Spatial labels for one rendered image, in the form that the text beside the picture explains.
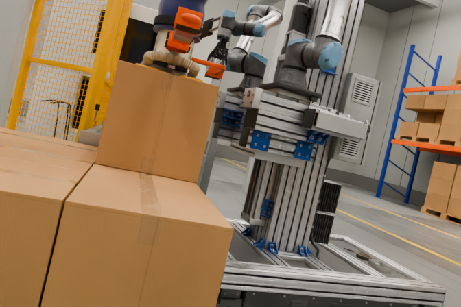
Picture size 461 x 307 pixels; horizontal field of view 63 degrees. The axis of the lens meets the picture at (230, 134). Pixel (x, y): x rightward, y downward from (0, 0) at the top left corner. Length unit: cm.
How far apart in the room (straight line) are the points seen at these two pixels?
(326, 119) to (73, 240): 114
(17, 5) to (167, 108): 172
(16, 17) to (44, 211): 217
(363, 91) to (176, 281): 150
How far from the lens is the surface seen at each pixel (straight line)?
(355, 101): 209
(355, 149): 211
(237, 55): 228
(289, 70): 176
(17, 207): 93
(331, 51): 168
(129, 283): 96
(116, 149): 148
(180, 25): 116
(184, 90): 148
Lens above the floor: 77
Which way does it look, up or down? level
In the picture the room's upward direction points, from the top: 13 degrees clockwise
